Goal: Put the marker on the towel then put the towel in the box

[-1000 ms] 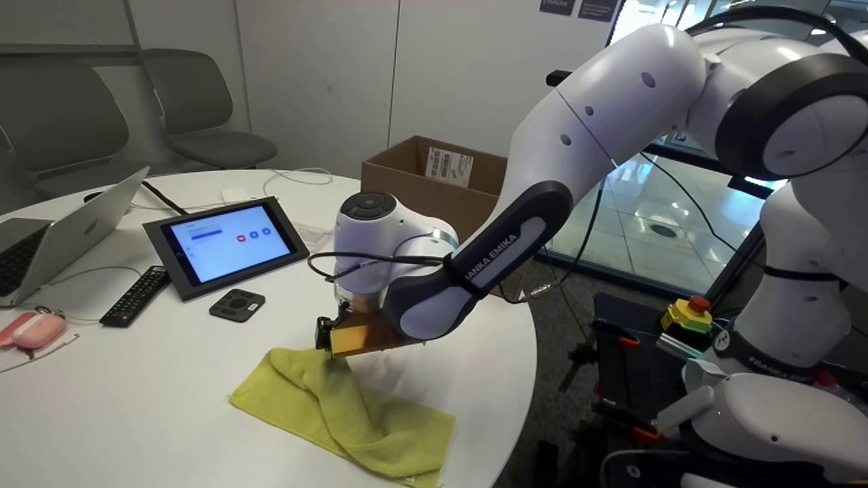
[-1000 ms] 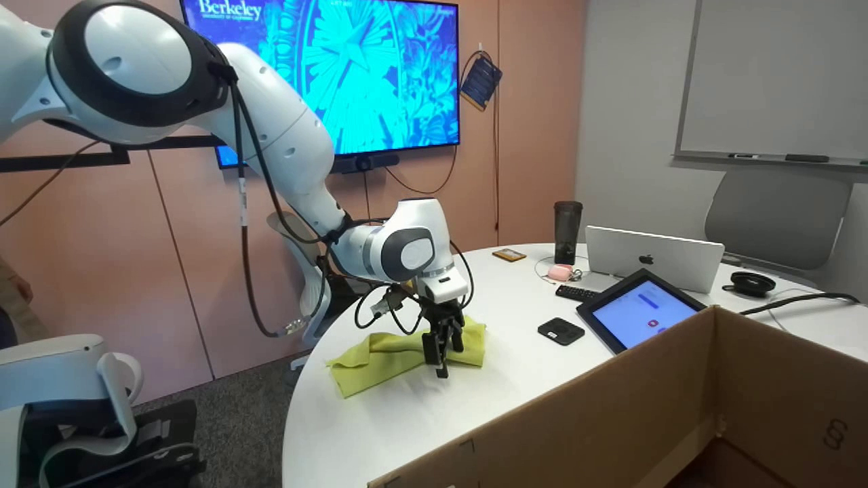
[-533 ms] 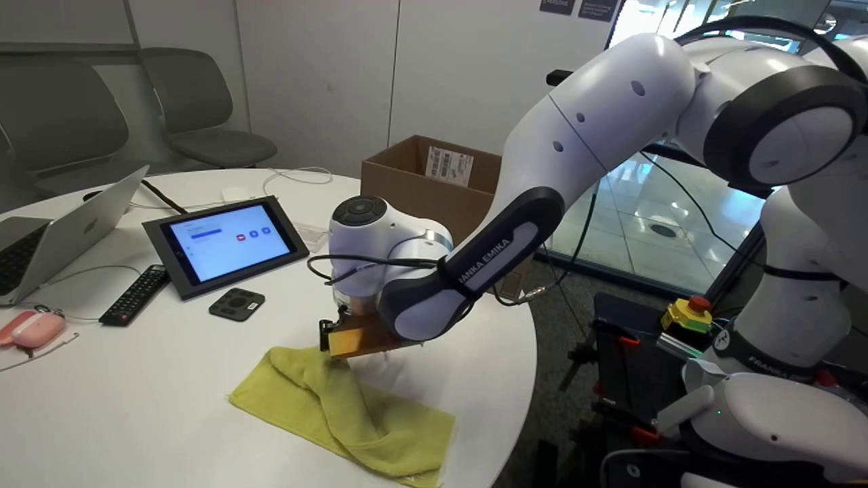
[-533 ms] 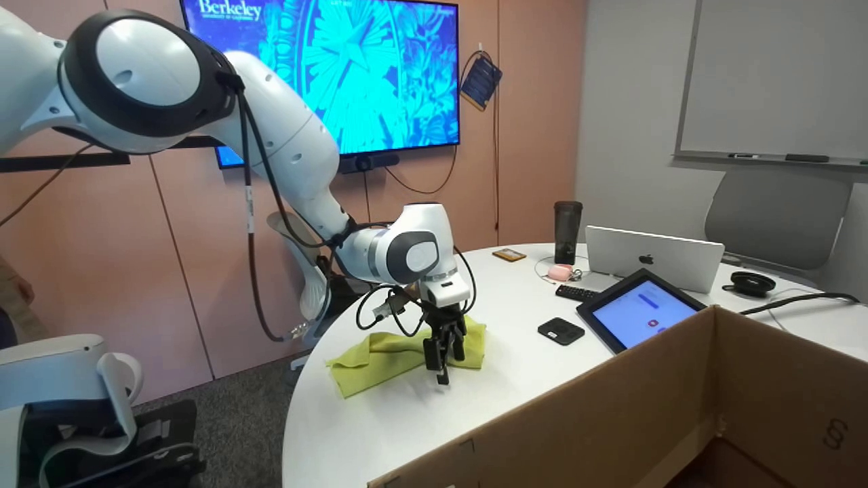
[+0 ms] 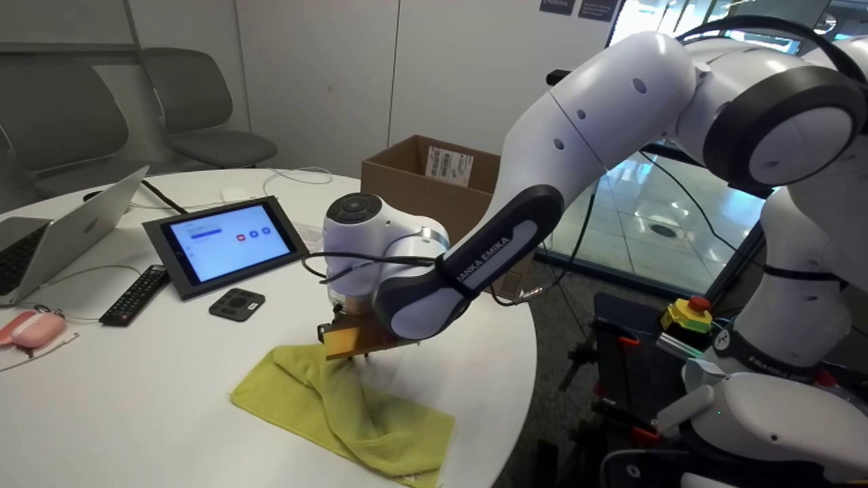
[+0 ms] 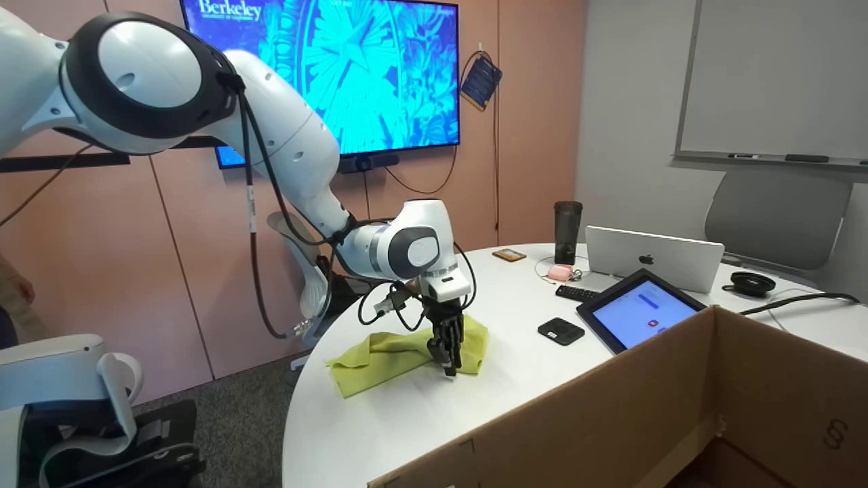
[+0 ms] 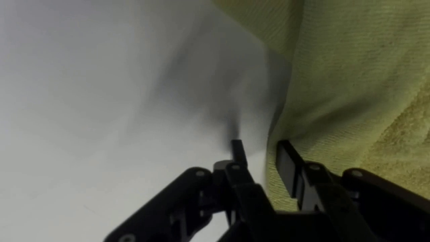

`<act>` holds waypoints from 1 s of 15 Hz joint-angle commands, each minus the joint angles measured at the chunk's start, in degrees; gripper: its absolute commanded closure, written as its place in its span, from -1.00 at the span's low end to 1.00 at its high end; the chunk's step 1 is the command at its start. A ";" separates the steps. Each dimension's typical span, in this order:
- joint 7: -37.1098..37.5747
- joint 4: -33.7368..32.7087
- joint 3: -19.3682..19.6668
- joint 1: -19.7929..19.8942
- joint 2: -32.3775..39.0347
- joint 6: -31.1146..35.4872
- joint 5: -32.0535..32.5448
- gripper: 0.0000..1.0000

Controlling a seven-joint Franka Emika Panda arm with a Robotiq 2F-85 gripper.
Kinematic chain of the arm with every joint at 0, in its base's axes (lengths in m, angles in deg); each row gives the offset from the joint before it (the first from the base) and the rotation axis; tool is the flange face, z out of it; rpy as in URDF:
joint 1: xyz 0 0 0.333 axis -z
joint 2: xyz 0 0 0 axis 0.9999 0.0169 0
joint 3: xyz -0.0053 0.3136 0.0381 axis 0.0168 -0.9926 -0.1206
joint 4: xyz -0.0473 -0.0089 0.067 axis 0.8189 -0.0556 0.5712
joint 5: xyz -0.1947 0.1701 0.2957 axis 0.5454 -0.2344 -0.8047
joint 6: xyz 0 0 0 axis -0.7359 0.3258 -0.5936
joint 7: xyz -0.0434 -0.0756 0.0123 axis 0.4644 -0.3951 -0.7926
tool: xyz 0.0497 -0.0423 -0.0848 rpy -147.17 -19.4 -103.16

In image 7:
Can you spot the yellow towel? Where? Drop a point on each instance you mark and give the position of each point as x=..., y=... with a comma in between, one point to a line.
x=358, y=67

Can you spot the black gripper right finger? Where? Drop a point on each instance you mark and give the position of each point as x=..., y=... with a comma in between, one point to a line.
x=358, y=206

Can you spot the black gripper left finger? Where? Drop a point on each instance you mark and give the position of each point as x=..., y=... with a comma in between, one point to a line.
x=179, y=202

